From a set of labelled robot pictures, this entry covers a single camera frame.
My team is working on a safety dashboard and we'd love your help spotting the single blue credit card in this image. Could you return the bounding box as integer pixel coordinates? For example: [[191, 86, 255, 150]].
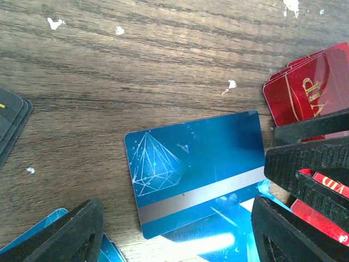
[[124, 110, 265, 239]]

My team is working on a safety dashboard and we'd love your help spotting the red credit card pile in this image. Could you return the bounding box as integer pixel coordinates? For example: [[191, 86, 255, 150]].
[[263, 42, 348, 127]]

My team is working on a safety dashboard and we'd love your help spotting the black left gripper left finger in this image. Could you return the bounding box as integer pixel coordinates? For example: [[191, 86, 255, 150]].
[[1, 199, 104, 261]]

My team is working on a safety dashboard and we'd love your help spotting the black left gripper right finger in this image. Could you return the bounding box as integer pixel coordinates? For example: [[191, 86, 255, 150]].
[[251, 196, 348, 261]]

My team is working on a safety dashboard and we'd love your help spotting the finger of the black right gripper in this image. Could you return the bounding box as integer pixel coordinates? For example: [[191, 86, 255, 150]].
[[264, 137, 348, 229], [273, 108, 348, 146]]

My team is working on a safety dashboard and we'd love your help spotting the blue credit card pile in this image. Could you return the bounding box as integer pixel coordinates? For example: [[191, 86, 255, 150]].
[[159, 180, 282, 261]]

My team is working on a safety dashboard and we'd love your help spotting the black credit card pile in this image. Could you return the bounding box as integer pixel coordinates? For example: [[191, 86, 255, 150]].
[[1, 88, 33, 168]]

